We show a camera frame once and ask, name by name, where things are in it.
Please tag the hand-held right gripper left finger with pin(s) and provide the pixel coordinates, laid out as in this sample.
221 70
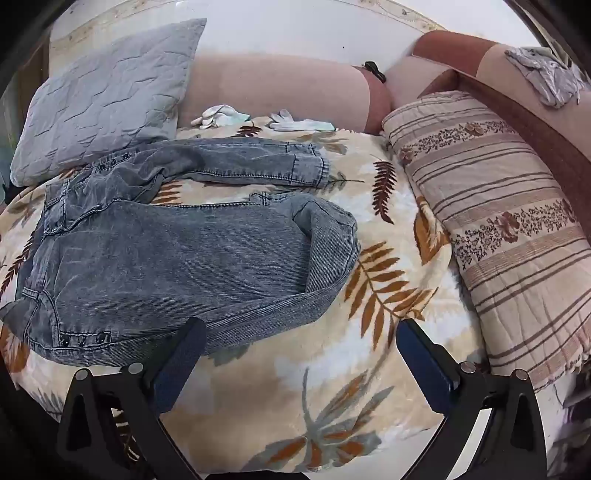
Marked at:
178 367

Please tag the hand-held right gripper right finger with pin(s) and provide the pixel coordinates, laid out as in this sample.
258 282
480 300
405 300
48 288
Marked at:
425 367

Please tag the grey denim pants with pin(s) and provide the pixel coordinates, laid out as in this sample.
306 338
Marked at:
184 258

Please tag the leaf print fleece blanket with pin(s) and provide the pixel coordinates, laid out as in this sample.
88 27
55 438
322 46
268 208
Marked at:
323 355

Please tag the striped floral beige pillow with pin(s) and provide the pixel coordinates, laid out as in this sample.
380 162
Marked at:
498 207

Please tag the white glove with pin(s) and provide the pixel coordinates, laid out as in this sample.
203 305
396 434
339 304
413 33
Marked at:
217 115
295 122

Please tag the grey quilted pillow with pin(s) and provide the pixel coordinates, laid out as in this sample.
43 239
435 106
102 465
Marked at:
106 92

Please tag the pink sofa back cushion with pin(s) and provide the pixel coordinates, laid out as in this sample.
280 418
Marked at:
277 85

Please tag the small black object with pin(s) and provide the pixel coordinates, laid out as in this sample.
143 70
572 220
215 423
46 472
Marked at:
373 71

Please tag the pink brown sofa armrest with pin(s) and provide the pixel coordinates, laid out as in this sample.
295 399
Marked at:
461 55

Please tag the crumpled grey cloth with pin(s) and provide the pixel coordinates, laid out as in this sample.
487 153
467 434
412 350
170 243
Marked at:
547 76

